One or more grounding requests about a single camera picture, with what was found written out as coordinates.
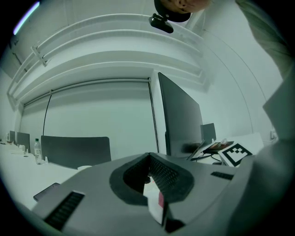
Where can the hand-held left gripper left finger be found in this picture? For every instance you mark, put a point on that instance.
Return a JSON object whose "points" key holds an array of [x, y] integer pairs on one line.
{"points": [[96, 196]]}

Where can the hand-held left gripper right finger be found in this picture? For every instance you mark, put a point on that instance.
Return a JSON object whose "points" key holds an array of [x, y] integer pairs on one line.
{"points": [[207, 189]]}

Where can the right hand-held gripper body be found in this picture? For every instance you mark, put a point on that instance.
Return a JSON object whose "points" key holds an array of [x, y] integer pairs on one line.
{"points": [[235, 153]]}

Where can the black computer monitor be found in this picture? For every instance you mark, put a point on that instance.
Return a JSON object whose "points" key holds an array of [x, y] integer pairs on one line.
{"points": [[179, 115]]}

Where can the pale computer mouse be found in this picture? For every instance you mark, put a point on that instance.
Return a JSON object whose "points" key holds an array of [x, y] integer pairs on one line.
{"points": [[224, 141]]}

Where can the dark grey desk divider panel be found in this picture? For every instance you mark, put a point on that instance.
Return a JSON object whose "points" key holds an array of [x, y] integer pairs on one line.
{"points": [[23, 141], [208, 132]]}

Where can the dark grey chair back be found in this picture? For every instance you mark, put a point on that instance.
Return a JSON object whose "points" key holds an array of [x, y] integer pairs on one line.
{"points": [[76, 151]]}

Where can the dark smartphone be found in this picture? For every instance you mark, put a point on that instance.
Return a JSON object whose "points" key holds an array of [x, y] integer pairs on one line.
{"points": [[47, 191]]}

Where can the clear water bottle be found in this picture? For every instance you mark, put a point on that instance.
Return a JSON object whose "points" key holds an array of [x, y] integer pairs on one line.
{"points": [[38, 152]]}

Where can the white roller blind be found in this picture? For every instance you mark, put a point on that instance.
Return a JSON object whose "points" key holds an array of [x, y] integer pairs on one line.
{"points": [[99, 110]]}

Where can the person's face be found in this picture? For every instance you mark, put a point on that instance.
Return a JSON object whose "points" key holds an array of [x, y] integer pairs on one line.
{"points": [[191, 5]]}

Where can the ceiling light strip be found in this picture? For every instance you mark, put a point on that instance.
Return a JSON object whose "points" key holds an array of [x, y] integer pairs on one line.
{"points": [[25, 17]]}

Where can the white wall socket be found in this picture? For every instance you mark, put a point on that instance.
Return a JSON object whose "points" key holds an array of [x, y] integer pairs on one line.
{"points": [[273, 134]]}

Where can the thin black metal rod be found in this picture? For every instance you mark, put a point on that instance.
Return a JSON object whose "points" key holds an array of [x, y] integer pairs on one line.
{"points": [[154, 119]]}

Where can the black head-worn camera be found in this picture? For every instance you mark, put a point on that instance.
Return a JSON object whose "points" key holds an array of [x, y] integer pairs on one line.
{"points": [[161, 21]]}

